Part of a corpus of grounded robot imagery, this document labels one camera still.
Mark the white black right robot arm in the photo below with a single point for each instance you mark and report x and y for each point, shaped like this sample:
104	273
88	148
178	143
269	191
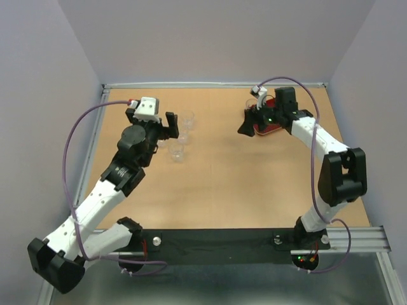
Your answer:
343	175

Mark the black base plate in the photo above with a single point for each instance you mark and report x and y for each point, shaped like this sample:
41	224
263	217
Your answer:
216	246

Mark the clear faceted glass one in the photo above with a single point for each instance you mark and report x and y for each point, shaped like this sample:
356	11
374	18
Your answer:
188	119

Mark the red tray gold emblem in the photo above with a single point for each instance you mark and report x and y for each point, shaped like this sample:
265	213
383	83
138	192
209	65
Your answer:
270	128

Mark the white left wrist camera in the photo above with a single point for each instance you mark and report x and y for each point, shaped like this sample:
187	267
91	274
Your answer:
146	109

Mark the aluminium rail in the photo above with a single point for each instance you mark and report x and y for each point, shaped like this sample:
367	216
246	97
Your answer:
201	84
73	200
363	240

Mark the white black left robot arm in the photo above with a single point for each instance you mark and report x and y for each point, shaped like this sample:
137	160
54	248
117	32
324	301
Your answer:
62	257

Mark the aluminium left rail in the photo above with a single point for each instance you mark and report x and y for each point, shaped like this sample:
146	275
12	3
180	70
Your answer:
73	200

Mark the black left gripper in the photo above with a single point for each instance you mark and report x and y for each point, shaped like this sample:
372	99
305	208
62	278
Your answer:
163	129

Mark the clear faceted glass two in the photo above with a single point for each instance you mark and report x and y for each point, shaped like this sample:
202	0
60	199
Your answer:
184	138

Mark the clear faceted glass six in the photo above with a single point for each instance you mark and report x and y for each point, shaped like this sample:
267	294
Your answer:
162	143

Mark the clear faceted glass three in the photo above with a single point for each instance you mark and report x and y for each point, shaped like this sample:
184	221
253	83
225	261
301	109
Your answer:
176	151

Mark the metal front panel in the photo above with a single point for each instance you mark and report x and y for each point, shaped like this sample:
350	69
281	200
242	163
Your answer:
363	279

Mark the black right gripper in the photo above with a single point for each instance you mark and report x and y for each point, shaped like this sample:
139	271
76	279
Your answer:
252	116

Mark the clear faceted glass four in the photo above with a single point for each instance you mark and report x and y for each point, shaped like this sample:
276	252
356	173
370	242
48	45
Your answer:
250	105

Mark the aluminium back rail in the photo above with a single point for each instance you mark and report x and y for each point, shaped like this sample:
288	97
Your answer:
201	84

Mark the aluminium front rail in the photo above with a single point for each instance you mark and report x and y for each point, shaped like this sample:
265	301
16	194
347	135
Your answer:
363	240

